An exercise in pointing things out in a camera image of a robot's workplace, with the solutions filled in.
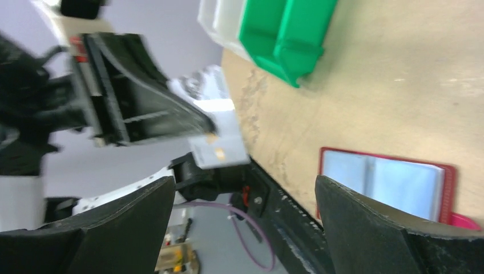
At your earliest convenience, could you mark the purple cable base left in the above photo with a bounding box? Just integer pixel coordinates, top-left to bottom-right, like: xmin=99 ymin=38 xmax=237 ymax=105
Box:
xmin=181 ymin=201 xmax=276 ymax=272

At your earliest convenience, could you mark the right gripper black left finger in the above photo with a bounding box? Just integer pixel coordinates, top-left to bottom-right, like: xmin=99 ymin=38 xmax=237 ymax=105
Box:
xmin=1 ymin=177 xmax=175 ymax=274

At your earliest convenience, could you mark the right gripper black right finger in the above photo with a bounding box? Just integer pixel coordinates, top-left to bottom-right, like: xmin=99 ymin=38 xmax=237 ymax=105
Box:
xmin=315 ymin=175 xmax=483 ymax=273

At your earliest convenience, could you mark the white credit card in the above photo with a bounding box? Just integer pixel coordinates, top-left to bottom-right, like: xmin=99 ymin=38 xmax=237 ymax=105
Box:
xmin=168 ymin=65 xmax=250 ymax=170

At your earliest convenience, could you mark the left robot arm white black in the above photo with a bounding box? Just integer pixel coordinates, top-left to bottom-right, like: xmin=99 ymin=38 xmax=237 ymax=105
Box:
xmin=1 ymin=32 xmax=217 ymax=231

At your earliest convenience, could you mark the white plastic bin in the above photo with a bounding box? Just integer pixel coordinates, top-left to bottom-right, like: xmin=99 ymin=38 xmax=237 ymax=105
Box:
xmin=197 ymin=0 xmax=252 ymax=61

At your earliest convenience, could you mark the red card holder wallet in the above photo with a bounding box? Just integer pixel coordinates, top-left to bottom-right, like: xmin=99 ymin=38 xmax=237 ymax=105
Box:
xmin=318 ymin=147 xmax=481 ymax=231

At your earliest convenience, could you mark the green plastic bin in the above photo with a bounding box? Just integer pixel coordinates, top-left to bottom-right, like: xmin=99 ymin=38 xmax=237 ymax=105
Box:
xmin=239 ymin=0 xmax=337 ymax=88

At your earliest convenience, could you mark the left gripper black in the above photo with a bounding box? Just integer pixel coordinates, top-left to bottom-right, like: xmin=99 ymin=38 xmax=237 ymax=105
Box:
xmin=1 ymin=33 xmax=216 ymax=174

